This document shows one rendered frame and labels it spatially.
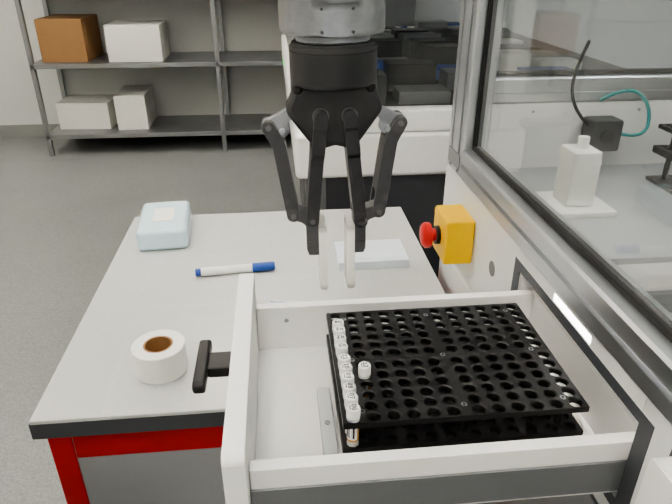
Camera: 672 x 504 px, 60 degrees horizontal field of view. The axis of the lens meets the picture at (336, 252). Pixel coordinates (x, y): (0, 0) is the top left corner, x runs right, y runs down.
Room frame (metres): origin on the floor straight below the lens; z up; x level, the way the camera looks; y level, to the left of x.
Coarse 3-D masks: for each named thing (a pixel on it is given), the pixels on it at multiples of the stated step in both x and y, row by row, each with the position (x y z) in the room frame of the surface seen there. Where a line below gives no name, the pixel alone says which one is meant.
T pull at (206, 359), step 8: (200, 344) 0.48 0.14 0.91; (208, 344) 0.48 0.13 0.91; (200, 352) 0.47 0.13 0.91; (208, 352) 0.47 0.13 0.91; (216, 352) 0.47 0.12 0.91; (224, 352) 0.47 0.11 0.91; (200, 360) 0.45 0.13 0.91; (208, 360) 0.46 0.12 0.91; (216, 360) 0.45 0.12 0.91; (224, 360) 0.45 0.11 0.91; (200, 368) 0.44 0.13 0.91; (208, 368) 0.44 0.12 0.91; (216, 368) 0.44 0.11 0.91; (224, 368) 0.44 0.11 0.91; (200, 376) 0.43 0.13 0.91; (208, 376) 0.44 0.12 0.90; (216, 376) 0.44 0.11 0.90; (224, 376) 0.44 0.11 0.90; (192, 384) 0.42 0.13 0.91; (200, 384) 0.42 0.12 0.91; (200, 392) 0.42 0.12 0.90
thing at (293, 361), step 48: (288, 336) 0.58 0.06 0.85; (288, 384) 0.51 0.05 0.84; (576, 384) 0.48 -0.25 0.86; (288, 432) 0.44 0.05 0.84; (336, 432) 0.44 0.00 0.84; (624, 432) 0.38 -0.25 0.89; (288, 480) 0.34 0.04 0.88; (336, 480) 0.34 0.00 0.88; (384, 480) 0.34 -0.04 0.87; (432, 480) 0.35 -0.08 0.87; (480, 480) 0.35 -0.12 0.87; (528, 480) 0.35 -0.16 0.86; (576, 480) 0.36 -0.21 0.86
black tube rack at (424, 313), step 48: (384, 336) 0.51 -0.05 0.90; (432, 336) 0.51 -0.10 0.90; (480, 336) 0.51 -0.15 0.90; (528, 336) 0.52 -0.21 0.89; (384, 384) 0.47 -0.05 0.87; (432, 384) 0.43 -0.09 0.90; (480, 384) 0.43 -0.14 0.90; (528, 384) 0.44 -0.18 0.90; (384, 432) 0.40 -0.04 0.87; (432, 432) 0.40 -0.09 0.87; (480, 432) 0.40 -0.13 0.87; (528, 432) 0.40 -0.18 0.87; (576, 432) 0.40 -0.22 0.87
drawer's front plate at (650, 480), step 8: (648, 464) 0.32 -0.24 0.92; (656, 464) 0.31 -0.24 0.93; (664, 464) 0.31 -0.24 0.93; (648, 472) 0.32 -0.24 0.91; (656, 472) 0.31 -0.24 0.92; (664, 472) 0.30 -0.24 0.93; (648, 480) 0.31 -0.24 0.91; (656, 480) 0.31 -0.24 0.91; (664, 480) 0.30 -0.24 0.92; (640, 488) 0.32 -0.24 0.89; (648, 488) 0.31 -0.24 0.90; (656, 488) 0.30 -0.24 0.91; (664, 488) 0.30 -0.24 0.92; (640, 496) 0.32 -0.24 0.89; (648, 496) 0.31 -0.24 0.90; (656, 496) 0.30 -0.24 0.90; (664, 496) 0.30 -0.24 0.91
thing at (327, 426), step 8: (320, 392) 0.48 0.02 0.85; (328, 392) 0.48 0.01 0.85; (320, 400) 0.47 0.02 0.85; (328, 400) 0.47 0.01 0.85; (320, 408) 0.46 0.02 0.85; (328, 408) 0.46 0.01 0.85; (320, 416) 0.45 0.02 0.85; (328, 416) 0.45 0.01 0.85; (320, 424) 0.44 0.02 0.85; (328, 424) 0.43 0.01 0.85; (328, 432) 0.42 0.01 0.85; (328, 440) 0.41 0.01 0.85; (336, 440) 0.41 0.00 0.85; (328, 448) 0.40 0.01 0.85; (336, 448) 0.40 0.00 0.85
